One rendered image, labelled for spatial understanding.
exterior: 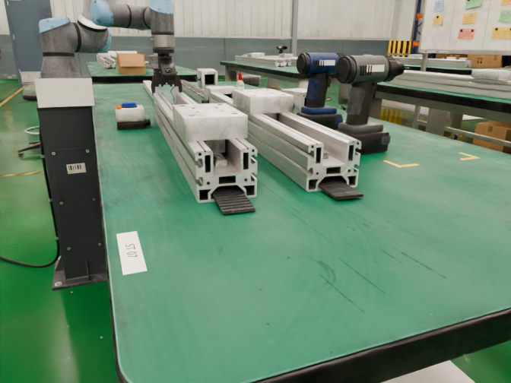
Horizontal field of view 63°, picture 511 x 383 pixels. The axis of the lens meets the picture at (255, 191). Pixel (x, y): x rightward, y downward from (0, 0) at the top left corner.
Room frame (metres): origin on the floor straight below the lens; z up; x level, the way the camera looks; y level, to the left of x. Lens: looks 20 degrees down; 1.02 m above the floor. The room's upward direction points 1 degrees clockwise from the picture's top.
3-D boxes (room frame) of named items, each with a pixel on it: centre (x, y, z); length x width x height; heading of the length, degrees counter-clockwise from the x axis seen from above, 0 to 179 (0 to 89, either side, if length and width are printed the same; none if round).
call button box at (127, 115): (1.24, 0.37, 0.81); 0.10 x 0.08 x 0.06; 108
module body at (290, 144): (1.07, -0.01, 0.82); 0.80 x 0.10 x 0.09; 18
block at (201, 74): (2.42, 0.29, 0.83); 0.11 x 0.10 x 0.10; 110
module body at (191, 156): (1.01, 0.17, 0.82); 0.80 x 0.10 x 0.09; 18
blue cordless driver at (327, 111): (1.24, -0.21, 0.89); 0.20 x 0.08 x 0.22; 111
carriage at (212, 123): (0.77, 0.09, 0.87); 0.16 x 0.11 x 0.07; 18
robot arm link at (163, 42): (1.46, 0.31, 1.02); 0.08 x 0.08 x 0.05
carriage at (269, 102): (1.07, -0.01, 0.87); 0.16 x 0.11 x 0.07; 18
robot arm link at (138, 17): (1.52, 0.39, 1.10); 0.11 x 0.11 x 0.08; 45
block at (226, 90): (1.49, 0.13, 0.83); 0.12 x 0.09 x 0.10; 108
